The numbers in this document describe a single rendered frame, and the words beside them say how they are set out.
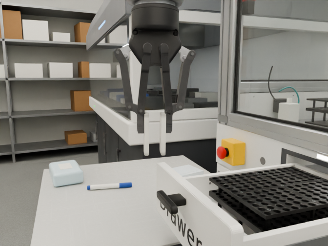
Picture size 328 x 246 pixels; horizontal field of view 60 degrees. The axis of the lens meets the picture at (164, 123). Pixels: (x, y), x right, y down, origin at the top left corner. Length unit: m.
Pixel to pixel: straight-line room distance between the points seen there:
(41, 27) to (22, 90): 0.99
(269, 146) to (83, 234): 0.52
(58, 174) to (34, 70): 3.28
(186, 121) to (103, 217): 0.73
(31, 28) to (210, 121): 3.14
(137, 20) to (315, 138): 0.46
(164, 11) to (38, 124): 4.24
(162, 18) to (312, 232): 0.38
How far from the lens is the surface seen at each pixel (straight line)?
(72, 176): 0.98
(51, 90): 4.58
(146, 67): 0.45
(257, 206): 0.52
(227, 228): 0.38
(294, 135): 0.76
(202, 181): 0.64
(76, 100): 4.19
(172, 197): 0.49
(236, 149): 0.89
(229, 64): 0.97
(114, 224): 0.73
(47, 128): 4.63
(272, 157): 0.82
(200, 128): 1.39
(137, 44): 0.46
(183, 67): 0.46
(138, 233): 0.69
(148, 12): 0.44
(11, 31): 4.14
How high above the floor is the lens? 1.11
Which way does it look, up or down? 9 degrees down
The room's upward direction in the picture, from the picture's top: straight up
